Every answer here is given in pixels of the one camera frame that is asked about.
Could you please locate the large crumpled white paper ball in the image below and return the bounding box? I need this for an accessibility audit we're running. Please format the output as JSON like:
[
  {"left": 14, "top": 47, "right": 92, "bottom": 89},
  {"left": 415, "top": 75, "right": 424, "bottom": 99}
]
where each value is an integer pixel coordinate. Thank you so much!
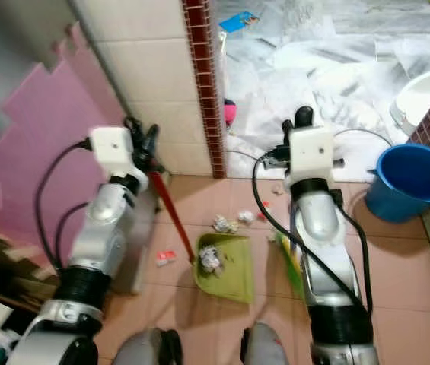
[{"left": 199, "top": 246, "right": 223, "bottom": 275}]

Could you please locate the white toilet bowl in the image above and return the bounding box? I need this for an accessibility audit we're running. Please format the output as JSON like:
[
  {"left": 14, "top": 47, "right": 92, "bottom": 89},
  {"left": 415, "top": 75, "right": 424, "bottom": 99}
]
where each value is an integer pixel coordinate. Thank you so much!
[{"left": 388, "top": 68, "right": 430, "bottom": 139}]

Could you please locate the green yellow broom blue handle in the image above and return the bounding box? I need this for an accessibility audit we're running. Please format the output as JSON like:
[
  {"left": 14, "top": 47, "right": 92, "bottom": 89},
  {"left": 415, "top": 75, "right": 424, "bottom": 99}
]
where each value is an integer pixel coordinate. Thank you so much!
[{"left": 274, "top": 230, "right": 308, "bottom": 300}]

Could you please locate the grey robot leg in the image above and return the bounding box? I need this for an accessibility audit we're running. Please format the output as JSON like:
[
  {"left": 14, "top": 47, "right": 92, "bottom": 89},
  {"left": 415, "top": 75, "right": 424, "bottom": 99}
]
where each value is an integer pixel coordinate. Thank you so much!
[
  {"left": 240, "top": 322, "right": 282, "bottom": 365},
  {"left": 114, "top": 328, "right": 183, "bottom": 365}
]

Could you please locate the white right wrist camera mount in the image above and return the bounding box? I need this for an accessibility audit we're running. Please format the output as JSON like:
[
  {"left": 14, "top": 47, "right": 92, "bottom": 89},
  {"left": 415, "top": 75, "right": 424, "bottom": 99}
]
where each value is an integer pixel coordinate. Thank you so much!
[{"left": 283, "top": 125, "right": 339, "bottom": 185}]

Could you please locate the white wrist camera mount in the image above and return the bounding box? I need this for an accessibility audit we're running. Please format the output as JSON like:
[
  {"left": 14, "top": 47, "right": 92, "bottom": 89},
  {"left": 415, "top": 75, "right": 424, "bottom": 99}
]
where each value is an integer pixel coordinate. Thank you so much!
[
  {"left": 91, "top": 126, "right": 136, "bottom": 179},
  {"left": 283, "top": 125, "right": 339, "bottom": 185}
]

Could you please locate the pink foam mat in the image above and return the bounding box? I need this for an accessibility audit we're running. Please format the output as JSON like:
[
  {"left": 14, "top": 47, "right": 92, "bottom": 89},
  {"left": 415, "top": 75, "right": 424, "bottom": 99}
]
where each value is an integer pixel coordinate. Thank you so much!
[{"left": 0, "top": 29, "right": 133, "bottom": 284}]

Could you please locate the grey door panel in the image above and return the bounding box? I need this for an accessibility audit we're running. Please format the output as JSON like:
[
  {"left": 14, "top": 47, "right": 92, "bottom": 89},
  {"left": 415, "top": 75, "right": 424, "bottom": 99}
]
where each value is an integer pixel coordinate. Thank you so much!
[{"left": 0, "top": 0, "right": 80, "bottom": 149}]

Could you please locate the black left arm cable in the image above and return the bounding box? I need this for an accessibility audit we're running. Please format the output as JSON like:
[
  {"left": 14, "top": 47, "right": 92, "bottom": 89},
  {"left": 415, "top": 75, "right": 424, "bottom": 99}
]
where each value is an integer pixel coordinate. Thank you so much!
[{"left": 33, "top": 140, "right": 95, "bottom": 273}]

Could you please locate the grey right robot leg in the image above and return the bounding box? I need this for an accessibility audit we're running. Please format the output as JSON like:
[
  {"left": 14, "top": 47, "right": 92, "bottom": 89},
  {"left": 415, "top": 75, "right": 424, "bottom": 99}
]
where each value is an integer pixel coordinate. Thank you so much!
[{"left": 240, "top": 322, "right": 282, "bottom": 365}]

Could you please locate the thin dark floor cable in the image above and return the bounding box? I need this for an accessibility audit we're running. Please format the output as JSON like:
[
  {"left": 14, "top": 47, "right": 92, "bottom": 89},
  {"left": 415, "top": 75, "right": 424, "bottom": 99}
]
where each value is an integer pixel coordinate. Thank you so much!
[{"left": 225, "top": 148, "right": 284, "bottom": 165}]

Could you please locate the red white flat wrapper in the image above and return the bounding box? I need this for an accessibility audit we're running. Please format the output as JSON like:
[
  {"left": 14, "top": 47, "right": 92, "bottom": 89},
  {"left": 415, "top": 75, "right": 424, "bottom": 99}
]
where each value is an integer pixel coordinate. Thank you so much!
[{"left": 155, "top": 250, "right": 177, "bottom": 268}]

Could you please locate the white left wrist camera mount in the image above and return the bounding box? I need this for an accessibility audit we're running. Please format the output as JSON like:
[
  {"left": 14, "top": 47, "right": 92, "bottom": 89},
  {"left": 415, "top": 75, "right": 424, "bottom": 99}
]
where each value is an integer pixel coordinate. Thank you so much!
[{"left": 91, "top": 126, "right": 136, "bottom": 179}]

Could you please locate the blue packet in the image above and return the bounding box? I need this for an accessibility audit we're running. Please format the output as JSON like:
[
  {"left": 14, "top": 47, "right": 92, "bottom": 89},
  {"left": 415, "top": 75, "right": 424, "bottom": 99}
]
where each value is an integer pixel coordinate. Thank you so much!
[{"left": 218, "top": 11, "right": 251, "bottom": 33}]

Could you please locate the blue plastic bucket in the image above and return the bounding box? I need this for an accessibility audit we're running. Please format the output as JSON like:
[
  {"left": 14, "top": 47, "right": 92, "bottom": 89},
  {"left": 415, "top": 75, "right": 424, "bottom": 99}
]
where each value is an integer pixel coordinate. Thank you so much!
[{"left": 367, "top": 142, "right": 430, "bottom": 224}]

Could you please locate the dark wooden furniture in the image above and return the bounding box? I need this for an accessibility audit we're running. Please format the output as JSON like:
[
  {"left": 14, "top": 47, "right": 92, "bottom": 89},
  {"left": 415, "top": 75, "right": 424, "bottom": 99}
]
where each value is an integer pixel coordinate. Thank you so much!
[{"left": 0, "top": 228, "right": 72, "bottom": 358}]

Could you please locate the grey left robot leg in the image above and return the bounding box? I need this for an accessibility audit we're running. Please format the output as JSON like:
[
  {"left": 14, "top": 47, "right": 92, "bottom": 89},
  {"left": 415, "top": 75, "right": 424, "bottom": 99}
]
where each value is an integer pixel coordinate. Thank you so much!
[{"left": 114, "top": 328, "right": 183, "bottom": 365}]

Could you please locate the green dustpan with red handle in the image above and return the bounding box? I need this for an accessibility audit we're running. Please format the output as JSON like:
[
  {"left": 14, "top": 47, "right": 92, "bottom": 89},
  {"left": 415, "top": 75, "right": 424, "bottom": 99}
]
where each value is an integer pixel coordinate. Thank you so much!
[{"left": 149, "top": 170, "right": 256, "bottom": 304}]

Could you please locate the pink black round object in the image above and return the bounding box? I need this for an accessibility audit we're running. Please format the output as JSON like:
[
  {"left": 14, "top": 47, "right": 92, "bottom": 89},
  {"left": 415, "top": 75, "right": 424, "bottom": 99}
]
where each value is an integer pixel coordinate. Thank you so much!
[{"left": 224, "top": 98, "right": 237, "bottom": 127}]

